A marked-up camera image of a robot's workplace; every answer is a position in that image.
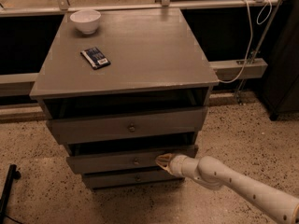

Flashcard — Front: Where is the dark blue snack packet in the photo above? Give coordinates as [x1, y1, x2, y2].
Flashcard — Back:
[80, 47, 111, 70]

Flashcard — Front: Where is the white cable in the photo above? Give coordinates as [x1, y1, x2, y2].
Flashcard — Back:
[216, 0, 274, 85]

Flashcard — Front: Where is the thin metal tripod leg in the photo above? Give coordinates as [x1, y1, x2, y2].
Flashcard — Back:
[232, 0, 283, 105]

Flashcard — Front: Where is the grey top drawer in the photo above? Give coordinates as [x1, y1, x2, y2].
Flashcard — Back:
[47, 106, 207, 145]

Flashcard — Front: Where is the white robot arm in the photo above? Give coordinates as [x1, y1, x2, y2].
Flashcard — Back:
[155, 153, 299, 224]

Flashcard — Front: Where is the grey drawer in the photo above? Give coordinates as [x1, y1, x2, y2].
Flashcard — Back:
[66, 145, 198, 174]
[47, 106, 207, 145]
[82, 166, 177, 189]

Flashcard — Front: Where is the white ceramic bowl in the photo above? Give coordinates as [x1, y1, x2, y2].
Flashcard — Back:
[70, 9, 101, 35]

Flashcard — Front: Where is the grey wooden drawer cabinet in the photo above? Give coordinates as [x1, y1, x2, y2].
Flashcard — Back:
[29, 7, 220, 189]

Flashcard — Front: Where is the dark cabinet at right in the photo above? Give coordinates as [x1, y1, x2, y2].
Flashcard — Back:
[261, 0, 299, 120]

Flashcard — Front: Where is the black stand base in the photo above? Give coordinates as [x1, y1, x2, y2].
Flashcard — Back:
[0, 164, 21, 224]

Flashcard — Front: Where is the grey bottom drawer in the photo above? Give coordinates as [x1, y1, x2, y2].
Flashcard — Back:
[82, 166, 177, 189]

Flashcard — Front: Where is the grey metal railing frame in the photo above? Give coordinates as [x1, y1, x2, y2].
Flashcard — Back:
[0, 0, 289, 98]

